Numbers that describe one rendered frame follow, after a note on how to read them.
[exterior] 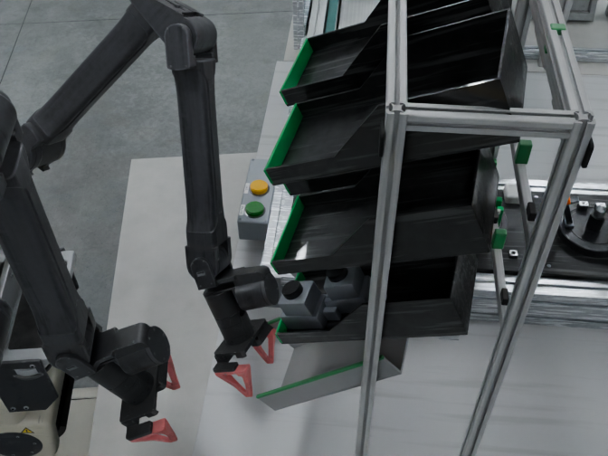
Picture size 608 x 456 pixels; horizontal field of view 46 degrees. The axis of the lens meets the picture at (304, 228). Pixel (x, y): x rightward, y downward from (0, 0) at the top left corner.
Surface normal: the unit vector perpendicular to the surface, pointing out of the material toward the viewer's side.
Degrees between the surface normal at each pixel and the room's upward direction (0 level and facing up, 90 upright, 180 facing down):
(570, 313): 90
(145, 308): 0
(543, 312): 90
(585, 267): 0
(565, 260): 0
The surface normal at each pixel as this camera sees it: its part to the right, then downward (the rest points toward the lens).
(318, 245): -0.42, -0.70
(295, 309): -0.33, 0.71
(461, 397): -0.01, -0.69
